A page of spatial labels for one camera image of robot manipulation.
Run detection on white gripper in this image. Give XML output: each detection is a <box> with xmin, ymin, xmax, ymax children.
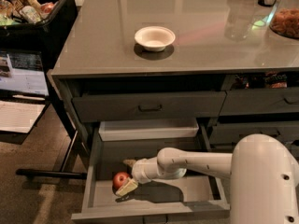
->
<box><xmin>116</xmin><ymin>158</ymin><xmax>166</xmax><ymax>197</ymax></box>

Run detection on red apple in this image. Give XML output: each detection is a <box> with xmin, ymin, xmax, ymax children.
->
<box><xmin>112</xmin><ymin>172</ymin><xmax>131</xmax><ymax>190</ymax></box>

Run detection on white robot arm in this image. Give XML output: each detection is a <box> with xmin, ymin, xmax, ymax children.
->
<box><xmin>117</xmin><ymin>133</ymin><xmax>299</xmax><ymax>224</ymax></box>

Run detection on open grey middle drawer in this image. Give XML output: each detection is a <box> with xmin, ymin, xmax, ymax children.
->
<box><xmin>72</xmin><ymin>132</ymin><xmax>230</xmax><ymax>224</ymax></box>

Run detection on grey middle right drawer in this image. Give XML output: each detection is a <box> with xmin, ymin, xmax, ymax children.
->
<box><xmin>209</xmin><ymin>121</ymin><xmax>299</xmax><ymax>144</ymax></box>

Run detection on grey top left drawer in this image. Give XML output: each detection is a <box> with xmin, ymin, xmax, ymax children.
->
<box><xmin>72</xmin><ymin>91</ymin><xmax>226</xmax><ymax>122</ymax></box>

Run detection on grey top right drawer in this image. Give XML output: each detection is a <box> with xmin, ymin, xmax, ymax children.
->
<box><xmin>220</xmin><ymin>87</ymin><xmax>299</xmax><ymax>116</ymax></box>

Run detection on chip bags in drawer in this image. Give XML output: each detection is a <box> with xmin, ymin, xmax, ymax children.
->
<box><xmin>232</xmin><ymin>72</ymin><xmax>288</xmax><ymax>89</ymax></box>

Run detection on clear plastic bin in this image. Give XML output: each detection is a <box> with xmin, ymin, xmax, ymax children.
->
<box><xmin>98</xmin><ymin>119</ymin><xmax>199</xmax><ymax>141</ymax></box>

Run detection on black stand base bar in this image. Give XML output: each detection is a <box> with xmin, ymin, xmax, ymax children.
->
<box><xmin>16</xmin><ymin>169</ymin><xmax>87</xmax><ymax>180</ymax></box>

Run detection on white paper sheet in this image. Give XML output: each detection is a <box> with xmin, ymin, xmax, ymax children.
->
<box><xmin>0</xmin><ymin>101</ymin><xmax>45</xmax><ymax>133</ymax></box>

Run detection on white paper bowl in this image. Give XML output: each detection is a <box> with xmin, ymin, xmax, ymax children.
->
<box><xmin>135</xmin><ymin>26</ymin><xmax>176</xmax><ymax>52</ymax></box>

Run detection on computer monitor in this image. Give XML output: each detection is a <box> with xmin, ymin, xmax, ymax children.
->
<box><xmin>0</xmin><ymin>50</ymin><xmax>49</xmax><ymax>96</ymax></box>

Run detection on black bin with snacks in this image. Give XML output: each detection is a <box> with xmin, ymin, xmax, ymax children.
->
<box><xmin>0</xmin><ymin>0</ymin><xmax>78</xmax><ymax>56</ymax></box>

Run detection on clear jar with snacks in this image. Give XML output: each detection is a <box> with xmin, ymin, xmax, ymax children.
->
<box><xmin>270</xmin><ymin>0</ymin><xmax>299</xmax><ymax>39</ymax></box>

